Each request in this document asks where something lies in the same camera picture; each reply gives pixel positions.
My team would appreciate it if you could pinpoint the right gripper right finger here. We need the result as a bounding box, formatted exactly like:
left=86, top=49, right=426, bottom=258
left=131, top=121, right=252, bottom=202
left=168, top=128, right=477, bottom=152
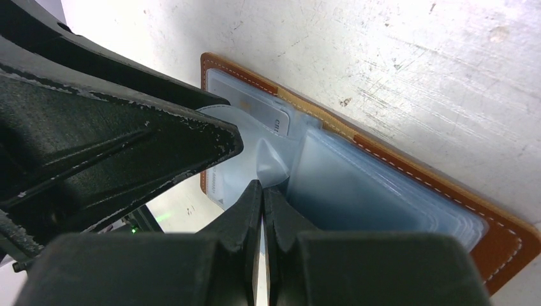
left=262, top=188, right=490, bottom=305

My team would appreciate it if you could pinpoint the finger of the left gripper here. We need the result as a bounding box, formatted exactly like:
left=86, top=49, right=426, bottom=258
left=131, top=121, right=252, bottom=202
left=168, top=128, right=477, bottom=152
left=1, top=64, right=243, bottom=258
left=1, top=1, right=229, bottom=110

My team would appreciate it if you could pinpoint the brown leather card holder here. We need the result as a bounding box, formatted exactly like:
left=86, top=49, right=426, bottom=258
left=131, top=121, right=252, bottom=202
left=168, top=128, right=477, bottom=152
left=200, top=53, right=540, bottom=293

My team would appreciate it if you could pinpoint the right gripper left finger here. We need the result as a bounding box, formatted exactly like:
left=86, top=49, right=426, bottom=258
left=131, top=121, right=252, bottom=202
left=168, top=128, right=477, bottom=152
left=16, top=180, right=263, bottom=305

